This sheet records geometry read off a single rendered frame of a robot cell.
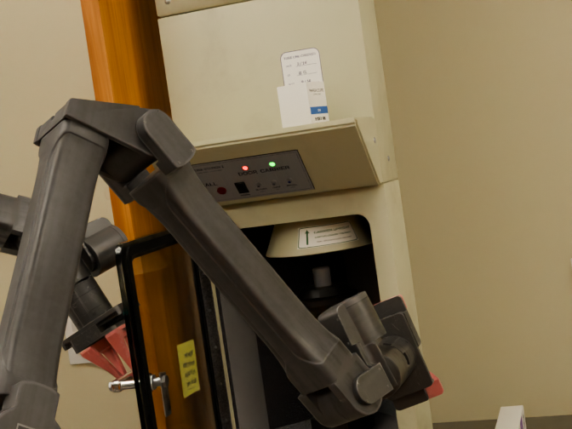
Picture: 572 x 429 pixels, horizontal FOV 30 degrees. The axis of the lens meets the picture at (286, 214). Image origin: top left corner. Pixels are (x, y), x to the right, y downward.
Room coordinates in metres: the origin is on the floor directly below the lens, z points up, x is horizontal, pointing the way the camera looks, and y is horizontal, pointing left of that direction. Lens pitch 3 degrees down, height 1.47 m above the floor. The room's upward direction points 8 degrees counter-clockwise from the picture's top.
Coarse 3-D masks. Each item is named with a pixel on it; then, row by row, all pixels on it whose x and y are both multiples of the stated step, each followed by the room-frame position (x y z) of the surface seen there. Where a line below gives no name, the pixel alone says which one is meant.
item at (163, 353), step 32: (160, 256) 1.50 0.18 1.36; (160, 288) 1.48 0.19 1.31; (192, 288) 1.62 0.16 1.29; (128, 320) 1.36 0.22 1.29; (160, 320) 1.46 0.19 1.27; (192, 320) 1.59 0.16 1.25; (160, 352) 1.44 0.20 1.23; (192, 352) 1.57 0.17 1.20; (192, 384) 1.55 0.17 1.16; (160, 416) 1.41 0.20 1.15; (192, 416) 1.53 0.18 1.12
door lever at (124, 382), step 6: (132, 372) 1.45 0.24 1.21; (120, 378) 1.42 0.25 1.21; (126, 378) 1.42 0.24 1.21; (132, 378) 1.44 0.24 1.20; (114, 384) 1.40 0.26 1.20; (120, 384) 1.40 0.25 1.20; (126, 384) 1.40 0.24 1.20; (132, 384) 1.40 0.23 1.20; (114, 390) 1.40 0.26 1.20; (120, 390) 1.40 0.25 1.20
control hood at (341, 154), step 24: (336, 120) 1.47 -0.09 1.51; (360, 120) 1.48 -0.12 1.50; (192, 144) 1.54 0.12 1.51; (216, 144) 1.53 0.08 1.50; (240, 144) 1.52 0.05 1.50; (264, 144) 1.51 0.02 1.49; (288, 144) 1.51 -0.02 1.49; (312, 144) 1.50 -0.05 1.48; (336, 144) 1.50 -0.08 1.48; (360, 144) 1.49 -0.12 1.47; (312, 168) 1.54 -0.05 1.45; (336, 168) 1.53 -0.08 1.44; (360, 168) 1.53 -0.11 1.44; (288, 192) 1.58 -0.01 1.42; (312, 192) 1.58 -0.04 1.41
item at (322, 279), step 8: (312, 272) 1.71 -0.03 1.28; (320, 272) 1.70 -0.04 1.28; (328, 272) 1.71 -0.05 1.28; (320, 280) 1.70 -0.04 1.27; (328, 280) 1.70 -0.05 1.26; (304, 288) 1.72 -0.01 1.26; (312, 288) 1.70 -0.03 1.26; (320, 288) 1.69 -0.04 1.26; (328, 288) 1.68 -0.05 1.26; (336, 288) 1.68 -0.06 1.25; (344, 288) 1.69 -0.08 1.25; (304, 296) 1.69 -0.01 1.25; (312, 296) 1.68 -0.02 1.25; (320, 296) 1.67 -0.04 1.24; (328, 296) 1.67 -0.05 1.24
